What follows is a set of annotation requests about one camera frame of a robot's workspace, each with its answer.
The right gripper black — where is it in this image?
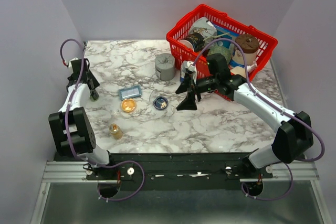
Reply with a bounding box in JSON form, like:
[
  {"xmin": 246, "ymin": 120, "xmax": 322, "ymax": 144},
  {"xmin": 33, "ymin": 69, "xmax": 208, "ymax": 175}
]
[{"xmin": 175, "ymin": 73, "xmax": 218, "ymax": 111}]

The dark blue round dish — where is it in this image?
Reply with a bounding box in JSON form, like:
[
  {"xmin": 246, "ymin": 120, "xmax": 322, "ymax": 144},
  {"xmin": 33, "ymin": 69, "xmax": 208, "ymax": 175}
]
[{"xmin": 153, "ymin": 96, "xmax": 168, "ymax": 110}]

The clear foil seal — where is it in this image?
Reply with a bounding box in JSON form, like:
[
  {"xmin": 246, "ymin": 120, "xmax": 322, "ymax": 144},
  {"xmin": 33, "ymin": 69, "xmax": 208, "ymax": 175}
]
[{"xmin": 149, "ymin": 89, "xmax": 158, "ymax": 103}]

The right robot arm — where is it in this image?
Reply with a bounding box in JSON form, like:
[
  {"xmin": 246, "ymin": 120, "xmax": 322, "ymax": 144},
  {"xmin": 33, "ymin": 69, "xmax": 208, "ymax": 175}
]
[{"xmin": 176, "ymin": 54, "xmax": 313, "ymax": 178}]

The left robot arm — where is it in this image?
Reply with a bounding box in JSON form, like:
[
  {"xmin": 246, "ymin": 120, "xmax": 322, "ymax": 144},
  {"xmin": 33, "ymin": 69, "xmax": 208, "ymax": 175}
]
[{"xmin": 48, "ymin": 58, "xmax": 117, "ymax": 179}]

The red bull can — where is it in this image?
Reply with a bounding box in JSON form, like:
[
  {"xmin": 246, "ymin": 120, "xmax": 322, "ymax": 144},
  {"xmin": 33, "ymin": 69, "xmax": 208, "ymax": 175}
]
[{"xmin": 180, "ymin": 61, "xmax": 188, "ymax": 83}]

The light blue rectangular tray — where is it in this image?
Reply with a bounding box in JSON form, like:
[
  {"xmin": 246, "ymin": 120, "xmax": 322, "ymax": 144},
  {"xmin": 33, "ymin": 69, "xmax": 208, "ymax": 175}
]
[{"xmin": 118, "ymin": 85, "xmax": 142, "ymax": 100}]

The orange round dish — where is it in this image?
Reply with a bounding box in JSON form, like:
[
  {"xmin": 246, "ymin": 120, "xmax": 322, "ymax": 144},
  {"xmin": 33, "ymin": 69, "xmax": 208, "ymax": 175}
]
[{"xmin": 121, "ymin": 99, "xmax": 137, "ymax": 113}]

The grey toilet paper roll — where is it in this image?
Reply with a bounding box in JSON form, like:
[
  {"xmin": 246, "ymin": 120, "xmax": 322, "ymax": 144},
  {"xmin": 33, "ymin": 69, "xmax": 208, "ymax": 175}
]
[{"xmin": 155, "ymin": 53, "xmax": 175, "ymax": 81}]

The amber pill bottle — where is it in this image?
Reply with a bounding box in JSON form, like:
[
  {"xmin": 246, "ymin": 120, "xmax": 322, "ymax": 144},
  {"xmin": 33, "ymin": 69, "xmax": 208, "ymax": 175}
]
[{"xmin": 109, "ymin": 124, "xmax": 123, "ymax": 140}]

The beige egg shaped ball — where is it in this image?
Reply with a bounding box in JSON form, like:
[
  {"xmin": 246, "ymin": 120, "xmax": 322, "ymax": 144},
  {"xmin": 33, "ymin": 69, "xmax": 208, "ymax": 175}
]
[{"xmin": 230, "ymin": 66, "xmax": 246, "ymax": 78}]

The green melon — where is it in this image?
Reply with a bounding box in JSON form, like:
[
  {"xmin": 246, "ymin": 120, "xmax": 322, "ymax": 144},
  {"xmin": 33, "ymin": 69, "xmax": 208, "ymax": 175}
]
[{"xmin": 208, "ymin": 45, "xmax": 232, "ymax": 64}]

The red shopping basket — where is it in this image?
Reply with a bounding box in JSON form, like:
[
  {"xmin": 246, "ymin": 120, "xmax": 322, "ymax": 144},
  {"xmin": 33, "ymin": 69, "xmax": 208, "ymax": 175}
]
[{"xmin": 165, "ymin": 4, "xmax": 279, "ymax": 102}]

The white pump bottle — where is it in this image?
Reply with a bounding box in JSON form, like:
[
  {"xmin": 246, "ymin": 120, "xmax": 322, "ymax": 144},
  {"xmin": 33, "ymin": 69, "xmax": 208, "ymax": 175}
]
[{"xmin": 247, "ymin": 61, "xmax": 258, "ymax": 73}]

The grey printed pouch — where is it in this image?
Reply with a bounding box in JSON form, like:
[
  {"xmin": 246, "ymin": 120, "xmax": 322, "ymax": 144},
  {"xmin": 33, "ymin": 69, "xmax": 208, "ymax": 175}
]
[{"xmin": 188, "ymin": 17, "xmax": 217, "ymax": 46}]

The blue box in basket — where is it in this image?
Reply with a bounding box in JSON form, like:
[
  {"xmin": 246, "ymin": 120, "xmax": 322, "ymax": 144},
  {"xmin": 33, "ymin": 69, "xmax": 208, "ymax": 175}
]
[{"xmin": 214, "ymin": 25, "xmax": 239, "ymax": 50}]

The brown lid white tub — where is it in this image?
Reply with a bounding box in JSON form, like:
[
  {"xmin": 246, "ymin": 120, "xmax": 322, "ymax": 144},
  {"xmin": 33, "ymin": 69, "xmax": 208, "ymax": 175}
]
[{"xmin": 232, "ymin": 34, "xmax": 259, "ymax": 65}]

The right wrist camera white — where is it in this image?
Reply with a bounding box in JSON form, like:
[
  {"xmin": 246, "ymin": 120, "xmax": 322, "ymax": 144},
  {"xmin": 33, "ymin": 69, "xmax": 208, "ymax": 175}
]
[{"xmin": 186, "ymin": 61, "xmax": 197, "ymax": 82}]

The aluminium rail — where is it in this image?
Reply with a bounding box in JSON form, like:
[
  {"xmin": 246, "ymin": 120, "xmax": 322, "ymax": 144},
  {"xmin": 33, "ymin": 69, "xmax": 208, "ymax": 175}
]
[{"xmin": 42, "ymin": 161, "xmax": 320, "ymax": 183}]

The black table front frame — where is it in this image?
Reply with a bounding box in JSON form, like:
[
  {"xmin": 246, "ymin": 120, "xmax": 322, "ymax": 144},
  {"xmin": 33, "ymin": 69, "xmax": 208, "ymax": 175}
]
[{"xmin": 54, "ymin": 152, "xmax": 274, "ymax": 192}]

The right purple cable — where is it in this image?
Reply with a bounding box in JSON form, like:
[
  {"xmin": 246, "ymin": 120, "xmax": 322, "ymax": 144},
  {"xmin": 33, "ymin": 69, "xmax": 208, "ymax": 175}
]
[{"xmin": 193, "ymin": 38, "xmax": 326, "ymax": 200}]

